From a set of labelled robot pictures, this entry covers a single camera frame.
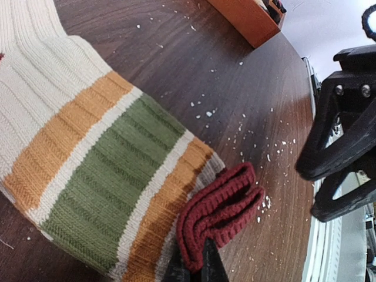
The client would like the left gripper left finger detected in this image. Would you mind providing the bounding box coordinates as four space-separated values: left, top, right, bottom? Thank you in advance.
166 236 230 282

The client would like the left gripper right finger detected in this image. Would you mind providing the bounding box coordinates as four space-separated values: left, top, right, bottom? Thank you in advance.
294 46 376 223

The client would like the cream striped knitted sock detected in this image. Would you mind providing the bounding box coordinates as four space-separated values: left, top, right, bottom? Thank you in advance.
0 0 267 282

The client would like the wooden compartment tray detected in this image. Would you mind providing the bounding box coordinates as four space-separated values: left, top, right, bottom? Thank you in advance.
209 0 287 49

